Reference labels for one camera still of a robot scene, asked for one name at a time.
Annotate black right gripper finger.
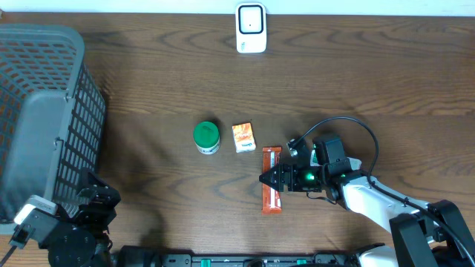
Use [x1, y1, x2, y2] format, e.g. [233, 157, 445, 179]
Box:
[259, 164, 286, 179]
[259, 174, 289, 191]

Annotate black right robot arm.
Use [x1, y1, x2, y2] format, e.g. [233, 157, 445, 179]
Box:
[259, 135, 474, 266]

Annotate red Top chocolate bar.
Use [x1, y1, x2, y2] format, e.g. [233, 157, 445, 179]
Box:
[261, 146, 282, 215]

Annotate white barcode scanner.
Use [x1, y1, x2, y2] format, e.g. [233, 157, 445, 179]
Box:
[235, 2, 267, 53]

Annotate green lid white jar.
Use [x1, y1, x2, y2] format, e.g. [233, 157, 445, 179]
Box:
[193, 121, 220, 155]

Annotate grey plastic shopping basket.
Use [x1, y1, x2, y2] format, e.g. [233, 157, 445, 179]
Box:
[1, 24, 106, 234]

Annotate white green carton box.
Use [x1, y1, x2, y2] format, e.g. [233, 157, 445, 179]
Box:
[310, 150, 362, 171]

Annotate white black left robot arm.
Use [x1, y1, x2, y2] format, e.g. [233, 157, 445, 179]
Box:
[15, 168, 163, 266]

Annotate orange white snack packet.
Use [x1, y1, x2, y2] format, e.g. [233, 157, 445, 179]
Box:
[232, 122, 256, 153]

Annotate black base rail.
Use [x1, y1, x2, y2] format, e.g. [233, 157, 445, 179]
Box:
[154, 252, 361, 267]

